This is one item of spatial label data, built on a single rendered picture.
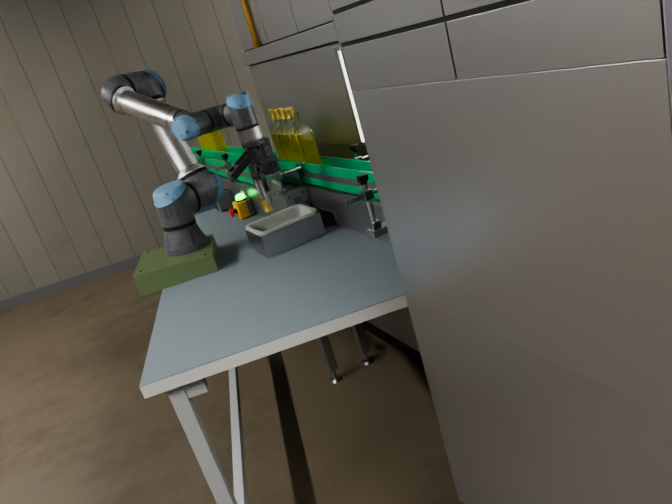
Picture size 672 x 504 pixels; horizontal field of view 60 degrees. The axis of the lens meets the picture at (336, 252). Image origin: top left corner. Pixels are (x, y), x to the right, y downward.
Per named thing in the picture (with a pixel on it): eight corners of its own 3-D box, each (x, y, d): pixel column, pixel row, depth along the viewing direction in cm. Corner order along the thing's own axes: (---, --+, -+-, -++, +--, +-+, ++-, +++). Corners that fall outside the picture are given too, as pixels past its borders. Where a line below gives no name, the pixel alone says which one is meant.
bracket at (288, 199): (311, 203, 215) (306, 186, 212) (289, 213, 211) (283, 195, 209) (307, 202, 218) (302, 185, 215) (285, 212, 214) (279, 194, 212)
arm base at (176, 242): (162, 259, 199) (153, 233, 195) (168, 246, 213) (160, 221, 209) (206, 249, 200) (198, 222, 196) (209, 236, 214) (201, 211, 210)
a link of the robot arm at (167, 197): (154, 227, 202) (142, 190, 197) (183, 214, 212) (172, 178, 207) (176, 228, 195) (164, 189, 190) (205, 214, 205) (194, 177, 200)
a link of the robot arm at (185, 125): (82, 76, 193) (187, 114, 172) (110, 71, 201) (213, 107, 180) (86, 110, 199) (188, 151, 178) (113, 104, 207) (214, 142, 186)
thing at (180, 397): (257, 595, 163) (162, 385, 138) (237, 351, 304) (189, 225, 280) (288, 583, 163) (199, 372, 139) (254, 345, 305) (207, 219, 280)
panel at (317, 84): (442, 147, 167) (416, 25, 155) (434, 151, 166) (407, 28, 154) (311, 140, 245) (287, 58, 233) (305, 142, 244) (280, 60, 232)
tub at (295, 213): (326, 232, 199) (319, 208, 196) (268, 258, 191) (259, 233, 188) (305, 224, 214) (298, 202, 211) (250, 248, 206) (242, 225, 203)
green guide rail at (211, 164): (285, 191, 214) (279, 170, 211) (283, 192, 213) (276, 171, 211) (180, 163, 366) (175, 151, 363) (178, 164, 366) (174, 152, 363)
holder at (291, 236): (339, 227, 201) (333, 206, 198) (268, 258, 191) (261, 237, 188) (318, 220, 216) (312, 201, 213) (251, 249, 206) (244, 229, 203)
